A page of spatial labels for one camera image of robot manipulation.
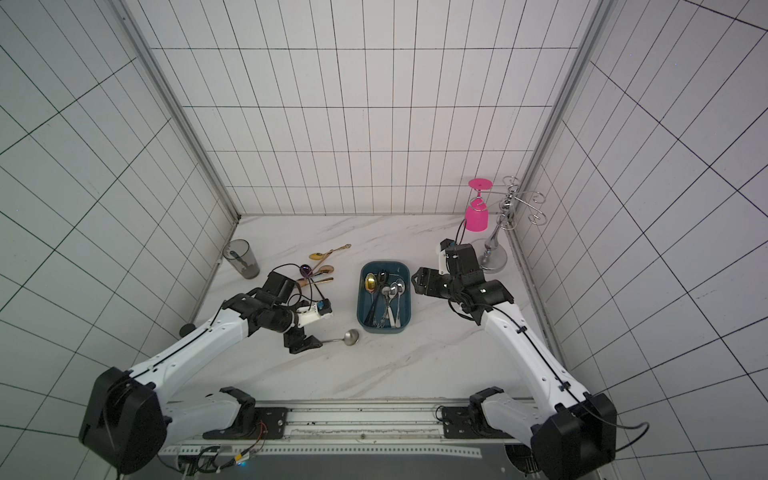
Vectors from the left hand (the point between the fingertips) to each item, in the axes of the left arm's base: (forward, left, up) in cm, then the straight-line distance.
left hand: (309, 333), depth 81 cm
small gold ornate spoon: (+32, +4, -7) cm, 33 cm away
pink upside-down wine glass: (+38, -52, +8) cm, 65 cm away
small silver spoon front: (+17, -21, -7) cm, 28 cm away
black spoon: (+21, -20, -4) cm, 29 cm away
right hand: (+11, -29, +11) cm, 33 cm away
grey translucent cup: (+22, +25, +7) cm, 34 cm away
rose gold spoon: (+26, +1, -7) cm, 27 cm away
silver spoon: (+19, -26, -6) cm, 32 cm away
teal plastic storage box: (+22, -25, -1) cm, 33 cm away
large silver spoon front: (+1, -11, -6) cm, 12 cm away
